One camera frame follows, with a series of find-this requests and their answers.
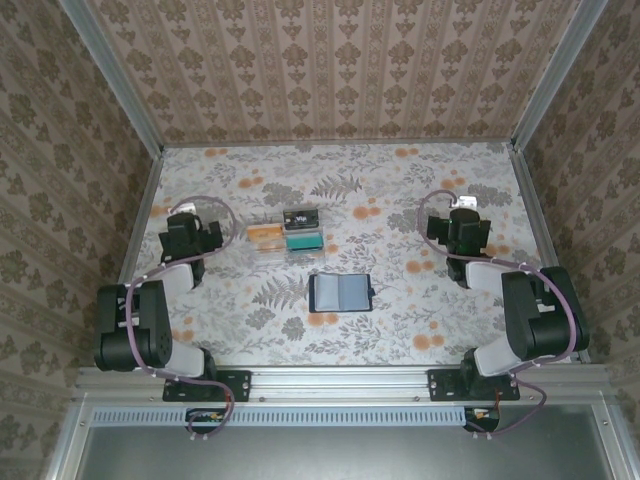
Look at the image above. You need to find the teal credit card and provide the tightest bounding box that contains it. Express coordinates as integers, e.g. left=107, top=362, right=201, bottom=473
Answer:
left=284, top=231, right=326, bottom=254

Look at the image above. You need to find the black credit card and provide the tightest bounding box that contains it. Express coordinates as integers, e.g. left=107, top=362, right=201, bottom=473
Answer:
left=282, top=208, right=321, bottom=232

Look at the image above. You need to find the blue card holder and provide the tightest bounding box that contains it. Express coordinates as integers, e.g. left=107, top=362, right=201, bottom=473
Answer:
left=308, top=272, right=376, bottom=315

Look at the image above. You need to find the clear plastic tray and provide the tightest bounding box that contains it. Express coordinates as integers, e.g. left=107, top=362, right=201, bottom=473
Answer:
left=246, top=203, right=330, bottom=270

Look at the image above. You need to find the grey metal sheet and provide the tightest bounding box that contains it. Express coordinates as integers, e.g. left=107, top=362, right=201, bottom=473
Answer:
left=74, top=424, right=609, bottom=480

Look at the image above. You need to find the aluminium frame rail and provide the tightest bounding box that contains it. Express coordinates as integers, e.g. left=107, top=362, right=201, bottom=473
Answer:
left=94, top=147, right=166, bottom=369
left=508, top=144, right=592, bottom=364

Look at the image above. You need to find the aluminium corner post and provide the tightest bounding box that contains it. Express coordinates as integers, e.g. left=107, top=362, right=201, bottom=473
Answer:
left=510, top=0, right=612, bottom=151
left=58, top=0, right=166, bottom=156

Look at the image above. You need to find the small wired connector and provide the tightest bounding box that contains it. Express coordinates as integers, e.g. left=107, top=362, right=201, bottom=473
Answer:
left=463, top=407, right=501, bottom=432
left=185, top=407, right=232, bottom=435

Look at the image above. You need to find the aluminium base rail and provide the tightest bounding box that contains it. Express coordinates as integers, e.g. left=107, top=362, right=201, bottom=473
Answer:
left=74, top=364, right=614, bottom=404

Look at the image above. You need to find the slotted white cable duct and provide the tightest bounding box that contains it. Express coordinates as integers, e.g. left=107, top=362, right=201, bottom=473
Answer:
left=92, top=405, right=464, bottom=427

